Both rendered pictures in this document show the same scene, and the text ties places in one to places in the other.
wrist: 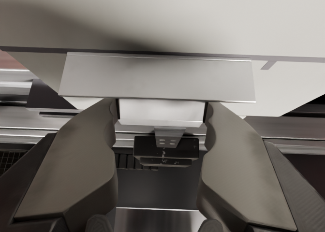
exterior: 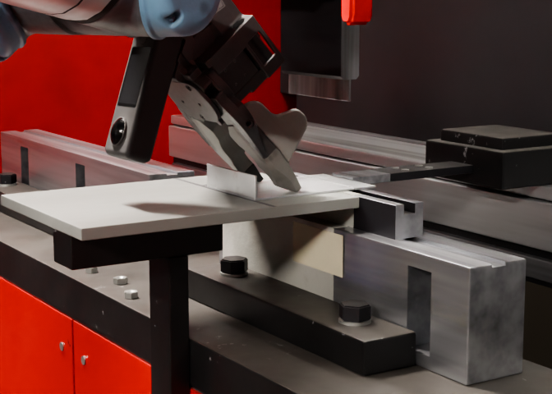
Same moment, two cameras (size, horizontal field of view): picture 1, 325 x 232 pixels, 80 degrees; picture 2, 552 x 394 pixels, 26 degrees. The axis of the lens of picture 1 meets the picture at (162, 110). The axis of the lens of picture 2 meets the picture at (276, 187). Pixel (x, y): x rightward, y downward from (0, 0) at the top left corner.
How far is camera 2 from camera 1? 1.02 m
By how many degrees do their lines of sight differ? 57
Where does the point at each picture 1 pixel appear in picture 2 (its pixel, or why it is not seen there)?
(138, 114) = (325, 185)
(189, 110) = not seen: hidden behind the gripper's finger
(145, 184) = not seen: outside the picture
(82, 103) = (335, 196)
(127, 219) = (342, 91)
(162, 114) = (310, 182)
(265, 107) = not seen: hidden behind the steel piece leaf
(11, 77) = (410, 244)
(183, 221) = (314, 88)
